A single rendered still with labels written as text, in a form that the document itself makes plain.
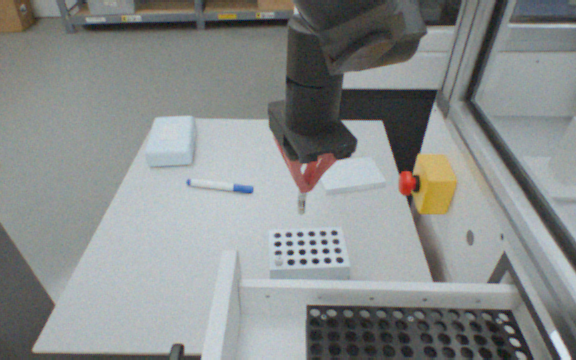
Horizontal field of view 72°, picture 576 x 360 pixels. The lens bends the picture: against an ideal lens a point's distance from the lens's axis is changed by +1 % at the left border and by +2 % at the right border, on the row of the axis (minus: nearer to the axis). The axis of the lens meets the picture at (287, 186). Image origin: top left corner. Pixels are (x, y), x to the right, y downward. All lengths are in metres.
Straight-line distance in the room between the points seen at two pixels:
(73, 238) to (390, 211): 1.49
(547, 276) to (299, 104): 0.29
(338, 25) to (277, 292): 0.32
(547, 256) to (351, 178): 0.44
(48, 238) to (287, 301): 1.62
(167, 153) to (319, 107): 0.53
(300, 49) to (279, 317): 0.32
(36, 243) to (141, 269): 1.34
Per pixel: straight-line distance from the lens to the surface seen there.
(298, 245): 0.65
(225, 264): 0.46
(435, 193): 0.64
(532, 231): 0.47
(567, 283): 0.44
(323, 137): 0.41
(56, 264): 1.89
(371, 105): 1.14
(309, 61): 0.37
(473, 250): 0.60
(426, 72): 1.10
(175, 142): 0.89
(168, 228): 0.75
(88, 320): 0.67
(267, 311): 0.52
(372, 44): 0.30
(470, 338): 0.47
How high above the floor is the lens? 1.28
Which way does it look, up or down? 40 degrees down
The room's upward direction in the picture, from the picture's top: straight up
